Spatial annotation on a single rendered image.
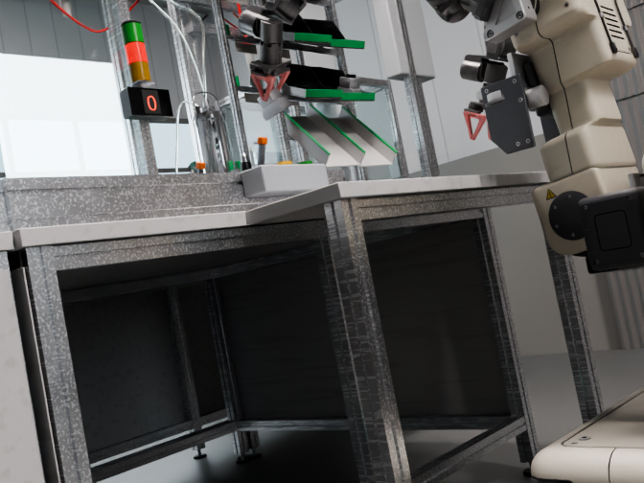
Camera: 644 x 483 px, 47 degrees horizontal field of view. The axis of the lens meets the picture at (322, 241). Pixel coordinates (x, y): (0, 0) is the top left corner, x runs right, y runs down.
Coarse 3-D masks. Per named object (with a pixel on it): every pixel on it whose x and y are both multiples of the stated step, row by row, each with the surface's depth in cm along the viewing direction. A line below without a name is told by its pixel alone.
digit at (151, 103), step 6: (144, 90) 183; (150, 90) 184; (144, 96) 183; (150, 96) 184; (156, 96) 185; (144, 102) 182; (150, 102) 184; (156, 102) 185; (150, 108) 183; (156, 108) 185
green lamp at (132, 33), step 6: (126, 24) 184; (132, 24) 184; (138, 24) 185; (126, 30) 184; (132, 30) 184; (138, 30) 185; (126, 36) 184; (132, 36) 184; (138, 36) 185; (126, 42) 184; (144, 42) 187
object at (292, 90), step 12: (300, 72) 223; (312, 72) 218; (252, 84) 221; (264, 84) 216; (288, 84) 228; (300, 84) 224; (312, 84) 219; (300, 96) 204; (312, 96) 203; (324, 96) 206; (336, 96) 209
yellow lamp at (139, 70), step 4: (128, 64) 185; (132, 64) 184; (136, 64) 184; (140, 64) 184; (144, 64) 184; (148, 64) 186; (128, 68) 185; (132, 68) 184; (136, 68) 184; (140, 68) 184; (144, 68) 184; (148, 68) 186; (132, 72) 184; (136, 72) 184; (140, 72) 184; (144, 72) 184; (148, 72) 185; (132, 76) 184; (136, 76) 184; (140, 76) 184; (144, 76) 184; (148, 76) 185; (132, 80) 184; (136, 80) 184
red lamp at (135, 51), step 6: (132, 42) 184; (138, 42) 184; (126, 48) 185; (132, 48) 184; (138, 48) 184; (144, 48) 186; (126, 54) 185; (132, 54) 184; (138, 54) 184; (144, 54) 185; (132, 60) 184; (138, 60) 184; (144, 60) 185
